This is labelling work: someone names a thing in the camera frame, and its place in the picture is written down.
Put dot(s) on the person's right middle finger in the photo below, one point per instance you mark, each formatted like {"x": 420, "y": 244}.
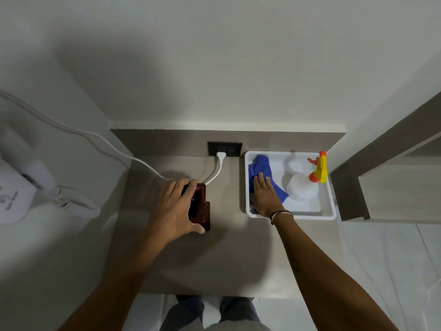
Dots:
{"x": 261, "y": 182}

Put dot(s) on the wooden shelf unit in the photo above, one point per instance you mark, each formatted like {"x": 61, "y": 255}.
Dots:
{"x": 379, "y": 189}

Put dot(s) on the person's legs in jeans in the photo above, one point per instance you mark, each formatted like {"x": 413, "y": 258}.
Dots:
{"x": 186, "y": 313}

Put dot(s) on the person's left thumb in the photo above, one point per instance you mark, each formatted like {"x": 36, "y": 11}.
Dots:
{"x": 197, "y": 229}

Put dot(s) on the person's left middle finger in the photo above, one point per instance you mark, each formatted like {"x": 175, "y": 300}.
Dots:
{"x": 179, "y": 190}

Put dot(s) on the person's right little finger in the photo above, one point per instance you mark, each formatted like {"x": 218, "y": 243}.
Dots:
{"x": 273, "y": 192}

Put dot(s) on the black wall socket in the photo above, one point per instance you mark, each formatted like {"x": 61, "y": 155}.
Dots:
{"x": 229, "y": 148}

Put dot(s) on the white wall-mounted hair dryer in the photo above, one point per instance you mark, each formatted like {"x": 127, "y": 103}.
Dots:
{"x": 13, "y": 193}

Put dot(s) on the dark red box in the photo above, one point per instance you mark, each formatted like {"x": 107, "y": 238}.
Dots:
{"x": 201, "y": 206}

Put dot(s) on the person's right forearm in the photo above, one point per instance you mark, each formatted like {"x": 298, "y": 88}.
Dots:
{"x": 324, "y": 272}

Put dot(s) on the blue cleaning cloth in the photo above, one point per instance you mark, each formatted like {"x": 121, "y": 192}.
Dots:
{"x": 263, "y": 165}

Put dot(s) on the person's left hand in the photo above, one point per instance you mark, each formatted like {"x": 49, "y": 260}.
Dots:
{"x": 170, "y": 213}

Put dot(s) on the white plastic tray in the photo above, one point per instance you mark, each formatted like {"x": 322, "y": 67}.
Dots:
{"x": 299, "y": 212}

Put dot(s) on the person's right hand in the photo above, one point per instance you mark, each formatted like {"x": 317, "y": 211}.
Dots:
{"x": 267, "y": 201}

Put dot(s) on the white spray bottle yellow trigger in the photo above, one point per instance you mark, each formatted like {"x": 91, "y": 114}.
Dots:
{"x": 303, "y": 187}

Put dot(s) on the person's left forearm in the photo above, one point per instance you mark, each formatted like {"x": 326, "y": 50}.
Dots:
{"x": 120, "y": 286}

